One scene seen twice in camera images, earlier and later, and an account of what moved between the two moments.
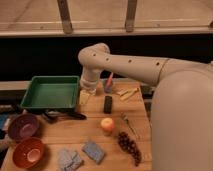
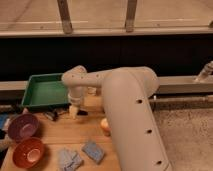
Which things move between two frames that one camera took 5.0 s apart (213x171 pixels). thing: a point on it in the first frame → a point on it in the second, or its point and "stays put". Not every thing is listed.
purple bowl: [23, 126] stays put
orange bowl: [28, 153] stays put
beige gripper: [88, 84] → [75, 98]
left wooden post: [65, 16] stays put
